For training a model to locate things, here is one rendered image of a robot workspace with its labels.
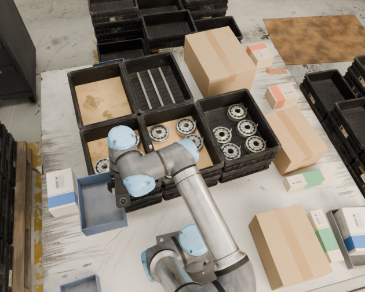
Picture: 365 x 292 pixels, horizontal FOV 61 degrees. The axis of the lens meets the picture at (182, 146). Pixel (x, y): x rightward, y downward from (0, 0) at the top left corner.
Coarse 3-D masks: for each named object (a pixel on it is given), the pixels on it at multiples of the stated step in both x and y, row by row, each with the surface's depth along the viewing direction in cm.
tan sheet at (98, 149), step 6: (102, 138) 159; (90, 144) 157; (96, 144) 157; (102, 144) 157; (90, 150) 155; (96, 150) 155; (102, 150) 155; (90, 156) 153; (96, 156) 153; (102, 156) 153
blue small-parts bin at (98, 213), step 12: (84, 180) 116; (96, 180) 118; (108, 180) 121; (84, 192) 118; (96, 192) 118; (108, 192) 118; (84, 204) 115; (96, 204) 116; (108, 204) 116; (84, 216) 112; (96, 216) 113; (108, 216) 113; (120, 216) 113; (84, 228) 108; (96, 228) 106; (108, 228) 109
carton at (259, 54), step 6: (258, 42) 211; (246, 48) 211; (252, 48) 207; (258, 48) 208; (264, 48) 208; (252, 54) 206; (258, 54) 204; (264, 54) 205; (270, 54) 205; (252, 60) 208; (258, 60) 201; (264, 60) 203; (270, 60) 205; (258, 66) 206; (264, 66) 208
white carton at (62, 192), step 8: (48, 176) 151; (56, 176) 151; (64, 176) 151; (72, 176) 153; (48, 184) 149; (56, 184) 149; (64, 184) 149; (72, 184) 149; (48, 192) 147; (56, 192) 147; (64, 192) 147; (72, 192) 147; (48, 200) 145; (56, 200) 145; (64, 200) 145; (72, 200) 145; (56, 208) 143; (64, 208) 144; (72, 208) 147; (56, 216) 149
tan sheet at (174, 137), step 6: (174, 120) 167; (150, 126) 164; (168, 126) 164; (174, 126) 165; (174, 132) 163; (198, 132) 163; (168, 138) 160; (174, 138) 160; (180, 138) 161; (156, 144) 158; (162, 144) 158; (168, 144) 158; (204, 150) 157; (204, 156) 155; (198, 162) 153; (204, 162) 154; (210, 162) 154; (198, 168) 152
